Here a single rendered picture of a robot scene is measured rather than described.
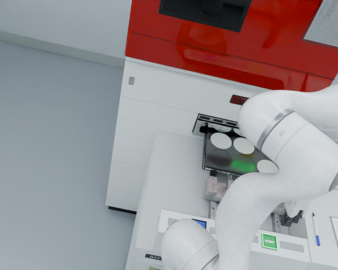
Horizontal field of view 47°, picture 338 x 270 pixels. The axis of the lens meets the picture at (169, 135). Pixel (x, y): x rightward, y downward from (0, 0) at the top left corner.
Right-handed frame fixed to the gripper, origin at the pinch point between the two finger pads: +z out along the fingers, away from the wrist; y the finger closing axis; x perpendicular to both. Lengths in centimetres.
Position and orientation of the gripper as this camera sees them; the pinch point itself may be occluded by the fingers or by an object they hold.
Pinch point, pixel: (287, 220)
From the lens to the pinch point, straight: 135.9
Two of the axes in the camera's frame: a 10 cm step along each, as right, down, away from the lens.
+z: -2.1, 8.1, 5.5
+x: 9.8, 2.1, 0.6
